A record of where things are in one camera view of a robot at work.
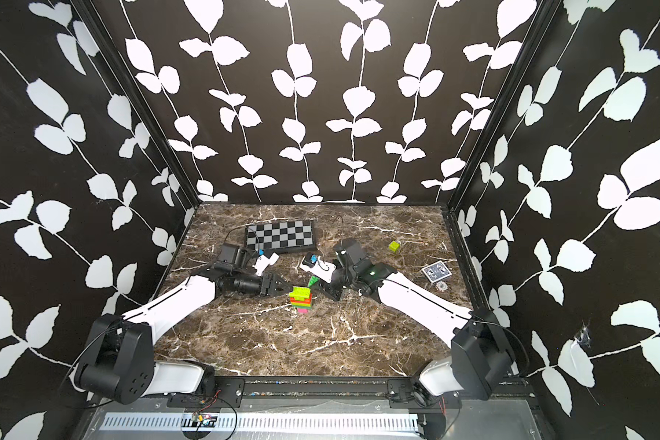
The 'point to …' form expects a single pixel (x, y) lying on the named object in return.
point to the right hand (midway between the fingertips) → (313, 277)
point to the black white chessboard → (280, 236)
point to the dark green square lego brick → (313, 280)
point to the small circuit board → (199, 422)
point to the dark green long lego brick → (302, 307)
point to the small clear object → (441, 285)
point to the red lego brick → (307, 301)
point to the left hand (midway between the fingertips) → (288, 287)
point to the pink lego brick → (302, 310)
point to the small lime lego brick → (394, 246)
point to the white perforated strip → (322, 422)
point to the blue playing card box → (436, 271)
